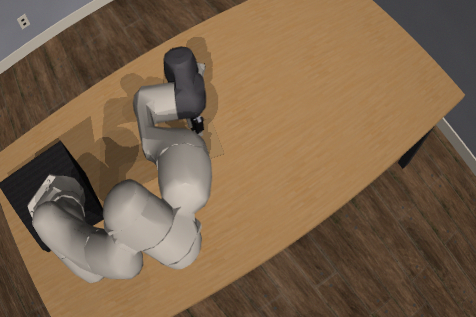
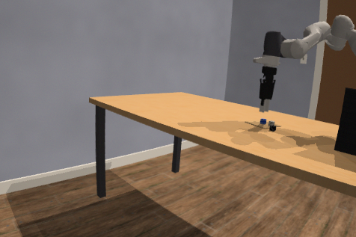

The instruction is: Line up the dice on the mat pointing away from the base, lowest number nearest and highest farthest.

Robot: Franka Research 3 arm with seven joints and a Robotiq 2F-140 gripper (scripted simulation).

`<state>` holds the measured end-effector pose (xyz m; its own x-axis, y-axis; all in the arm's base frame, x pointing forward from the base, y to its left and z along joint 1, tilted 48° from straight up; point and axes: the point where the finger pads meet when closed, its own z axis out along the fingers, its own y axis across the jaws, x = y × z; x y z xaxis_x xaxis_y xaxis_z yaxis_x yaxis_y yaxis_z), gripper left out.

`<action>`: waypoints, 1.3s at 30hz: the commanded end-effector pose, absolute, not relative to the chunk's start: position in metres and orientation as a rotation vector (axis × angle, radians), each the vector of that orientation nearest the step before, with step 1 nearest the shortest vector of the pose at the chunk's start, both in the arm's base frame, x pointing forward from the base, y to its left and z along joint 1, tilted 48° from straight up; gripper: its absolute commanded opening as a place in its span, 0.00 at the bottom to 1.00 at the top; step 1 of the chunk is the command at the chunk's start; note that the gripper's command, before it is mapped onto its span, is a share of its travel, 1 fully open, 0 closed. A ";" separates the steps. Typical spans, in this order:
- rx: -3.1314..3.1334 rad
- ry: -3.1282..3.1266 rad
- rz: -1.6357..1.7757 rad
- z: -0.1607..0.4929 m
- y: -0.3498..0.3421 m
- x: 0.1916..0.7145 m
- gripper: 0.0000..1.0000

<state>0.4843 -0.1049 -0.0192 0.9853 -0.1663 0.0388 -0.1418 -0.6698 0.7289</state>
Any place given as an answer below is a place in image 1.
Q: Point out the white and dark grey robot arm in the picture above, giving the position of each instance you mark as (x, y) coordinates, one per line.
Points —
(139, 221)

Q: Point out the tan square mat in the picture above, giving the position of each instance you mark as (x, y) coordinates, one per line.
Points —
(211, 139)

